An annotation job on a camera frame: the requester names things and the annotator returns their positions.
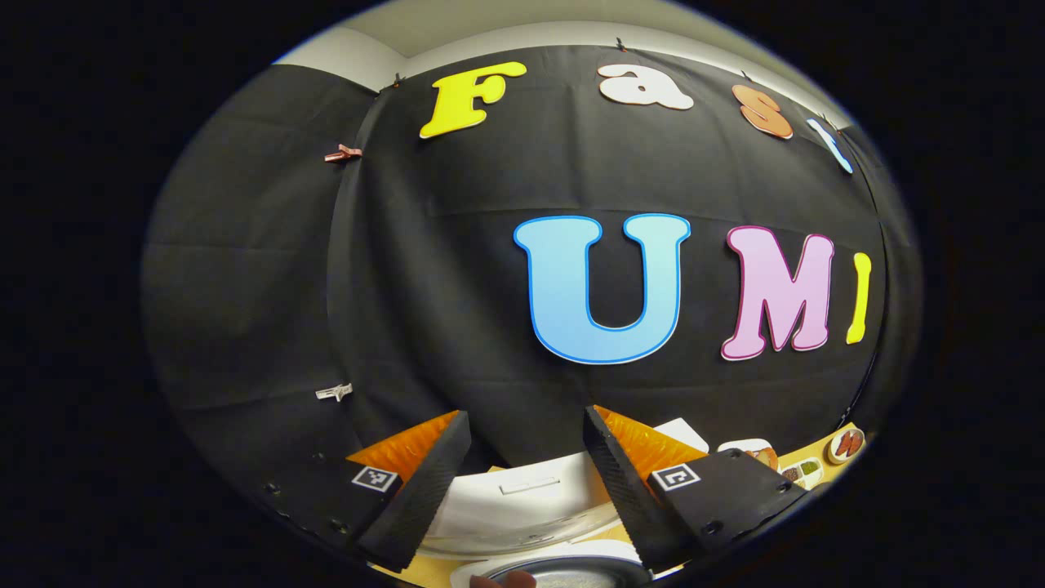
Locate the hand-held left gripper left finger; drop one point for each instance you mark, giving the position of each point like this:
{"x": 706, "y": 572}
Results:
{"x": 416, "y": 498}

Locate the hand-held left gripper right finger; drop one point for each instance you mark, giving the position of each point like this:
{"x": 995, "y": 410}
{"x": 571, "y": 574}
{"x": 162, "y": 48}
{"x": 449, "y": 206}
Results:
{"x": 629, "y": 502}

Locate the white rice cooker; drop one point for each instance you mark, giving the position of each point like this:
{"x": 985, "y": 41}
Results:
{"x": 522, "y": 510}

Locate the white toaster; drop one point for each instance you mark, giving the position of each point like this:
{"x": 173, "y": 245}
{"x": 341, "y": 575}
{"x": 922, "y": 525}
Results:
{"x": 735, "y": 445}

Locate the white cloth clip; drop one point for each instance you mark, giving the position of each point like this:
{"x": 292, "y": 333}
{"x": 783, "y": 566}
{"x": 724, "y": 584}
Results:
{"x": 335, "y": 392}

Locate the toasted bread slice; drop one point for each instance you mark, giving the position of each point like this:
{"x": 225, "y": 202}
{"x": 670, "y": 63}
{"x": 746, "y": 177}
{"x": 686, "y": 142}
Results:
{"x": 763, "y": 459}

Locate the white divided grain dish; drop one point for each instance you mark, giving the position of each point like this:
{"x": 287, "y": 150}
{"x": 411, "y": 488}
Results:
{"x": 804, "y": 471}

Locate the small white plate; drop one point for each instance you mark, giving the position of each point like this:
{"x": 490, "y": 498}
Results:
{"x": 834, "y": 451}

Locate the red meat slice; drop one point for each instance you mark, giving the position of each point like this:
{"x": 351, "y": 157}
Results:
{"x": 851, "y": 443}

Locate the black backdrop cloth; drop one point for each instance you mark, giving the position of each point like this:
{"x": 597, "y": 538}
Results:
{"x": 245, "y": 286}

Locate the pink cloth clip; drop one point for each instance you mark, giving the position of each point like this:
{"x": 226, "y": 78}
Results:
{"x": 343, "y": 153}

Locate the row of black cloth clips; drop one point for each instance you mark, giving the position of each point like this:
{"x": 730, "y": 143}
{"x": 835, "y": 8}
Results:
{"x": 620, "y": 44}

